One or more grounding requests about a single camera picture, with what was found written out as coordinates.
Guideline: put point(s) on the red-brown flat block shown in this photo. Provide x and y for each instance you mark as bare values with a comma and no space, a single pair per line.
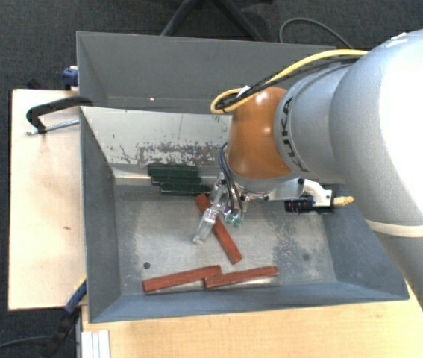
241,277
181,279
230,245

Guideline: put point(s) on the dark green flat block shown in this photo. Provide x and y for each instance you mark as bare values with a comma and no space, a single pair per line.
185,189
175,180
173,170

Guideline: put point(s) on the pale wood flat board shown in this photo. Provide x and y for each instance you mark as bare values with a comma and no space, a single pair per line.
47,200

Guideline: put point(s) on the black cylinder on white bracket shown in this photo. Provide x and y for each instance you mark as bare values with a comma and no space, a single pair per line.
308,203

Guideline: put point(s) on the grey metal bin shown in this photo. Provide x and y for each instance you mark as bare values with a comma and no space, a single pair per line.
166,229

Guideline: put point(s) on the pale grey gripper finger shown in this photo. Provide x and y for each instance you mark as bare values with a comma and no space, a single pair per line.
202,229
209,228

